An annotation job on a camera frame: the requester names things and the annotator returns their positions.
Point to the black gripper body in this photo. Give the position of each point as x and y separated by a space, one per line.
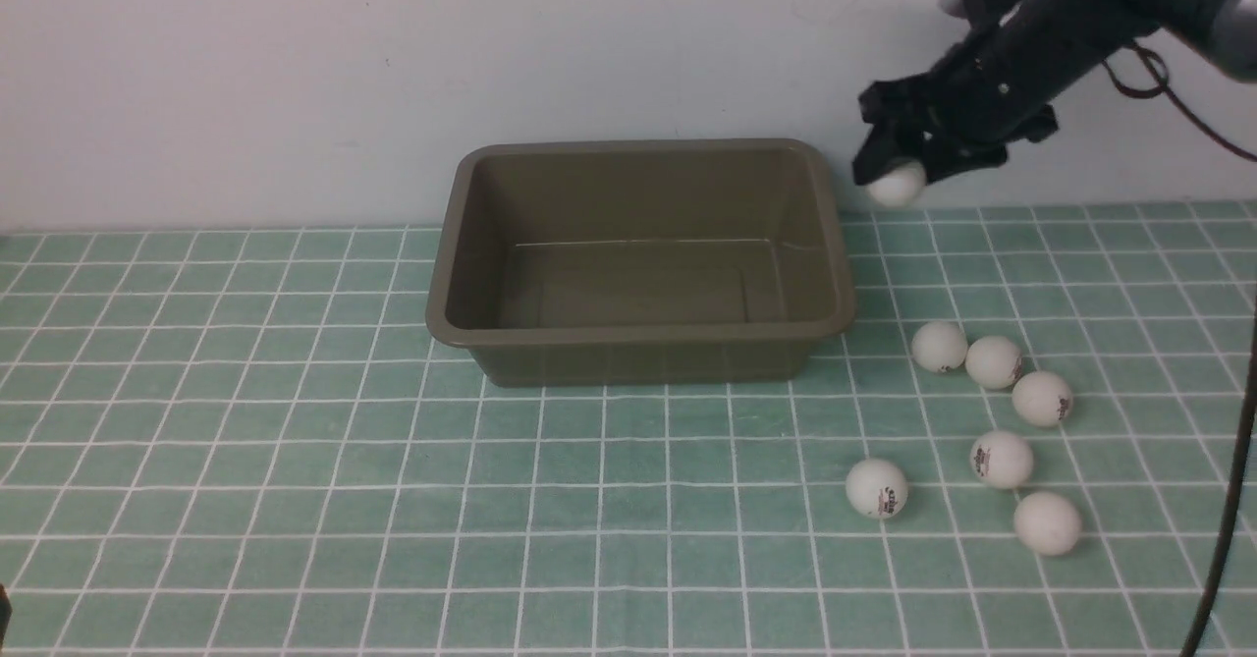
991 88

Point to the white ping-pong ball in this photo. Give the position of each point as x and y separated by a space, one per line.
1002 459
900 187
1047 523
1042 398
939 346
994 362
876 488

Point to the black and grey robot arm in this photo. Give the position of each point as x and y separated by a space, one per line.
1220 31

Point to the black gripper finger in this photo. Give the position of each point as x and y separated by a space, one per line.
888 145

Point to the green checkered tablecloth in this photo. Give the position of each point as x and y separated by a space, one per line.
244 443

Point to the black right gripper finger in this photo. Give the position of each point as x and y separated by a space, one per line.
944 160

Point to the olive green plastic bin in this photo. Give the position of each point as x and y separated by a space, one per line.
675 261

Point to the black object at edge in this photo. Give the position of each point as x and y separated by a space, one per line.
6 614

